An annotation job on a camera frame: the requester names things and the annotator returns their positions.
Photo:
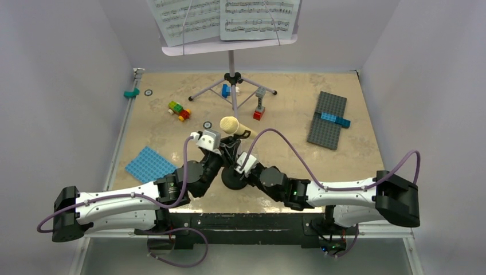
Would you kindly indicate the blue bricks on grey plate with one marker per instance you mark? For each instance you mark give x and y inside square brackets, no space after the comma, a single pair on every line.
[335,119]

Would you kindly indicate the black microphone stand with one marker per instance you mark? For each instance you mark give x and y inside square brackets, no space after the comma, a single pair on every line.
[230,178]

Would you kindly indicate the colourful toy brick car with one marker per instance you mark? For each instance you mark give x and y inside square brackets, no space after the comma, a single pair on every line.
[175,108]

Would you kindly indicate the black table front rail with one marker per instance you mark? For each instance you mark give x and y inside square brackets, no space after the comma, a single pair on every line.
[307,230]

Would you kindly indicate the cream toy microphone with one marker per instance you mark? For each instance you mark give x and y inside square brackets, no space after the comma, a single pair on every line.
[231,125]

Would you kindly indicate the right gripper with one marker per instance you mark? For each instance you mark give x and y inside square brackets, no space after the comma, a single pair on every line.
[247,179]

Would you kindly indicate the blue white brick stack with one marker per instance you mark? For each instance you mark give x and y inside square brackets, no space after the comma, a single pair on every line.
[227,91]

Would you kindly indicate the teal brick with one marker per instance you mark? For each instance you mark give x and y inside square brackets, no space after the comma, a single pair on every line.
[131,94]

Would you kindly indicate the left sheet music page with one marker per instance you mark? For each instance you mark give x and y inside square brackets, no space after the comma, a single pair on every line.
[182,21]

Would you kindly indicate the sheet music page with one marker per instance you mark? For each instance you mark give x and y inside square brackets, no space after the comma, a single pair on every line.
[258,20]
[182,21]

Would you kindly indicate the grey girder red brick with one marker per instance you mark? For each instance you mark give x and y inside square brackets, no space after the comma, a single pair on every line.
[260,109]

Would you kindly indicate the right sheet music page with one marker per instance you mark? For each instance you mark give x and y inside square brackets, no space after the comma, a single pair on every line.
[258,20]

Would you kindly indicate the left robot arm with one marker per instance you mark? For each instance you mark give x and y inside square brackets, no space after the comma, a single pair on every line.
[144,207]

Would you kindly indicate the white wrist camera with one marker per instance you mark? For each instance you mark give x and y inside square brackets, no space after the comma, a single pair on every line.
[208,140]
[245,163]

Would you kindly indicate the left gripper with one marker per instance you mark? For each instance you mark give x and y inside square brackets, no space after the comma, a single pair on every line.
[229,150]

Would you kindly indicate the light blue building baseplate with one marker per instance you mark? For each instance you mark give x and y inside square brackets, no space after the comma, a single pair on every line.
[148,166]

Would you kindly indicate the lilac music stand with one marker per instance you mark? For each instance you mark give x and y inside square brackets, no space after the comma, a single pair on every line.
[232,77]

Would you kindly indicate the dark grey building baseplate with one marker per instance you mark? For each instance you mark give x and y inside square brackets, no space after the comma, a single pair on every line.
[325,133]

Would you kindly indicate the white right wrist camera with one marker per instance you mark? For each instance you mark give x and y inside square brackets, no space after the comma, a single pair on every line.
[245,163]

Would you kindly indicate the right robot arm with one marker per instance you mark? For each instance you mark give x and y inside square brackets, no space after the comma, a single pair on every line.
[385,197]

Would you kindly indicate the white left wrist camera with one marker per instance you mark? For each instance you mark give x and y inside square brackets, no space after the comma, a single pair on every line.
[208,140]

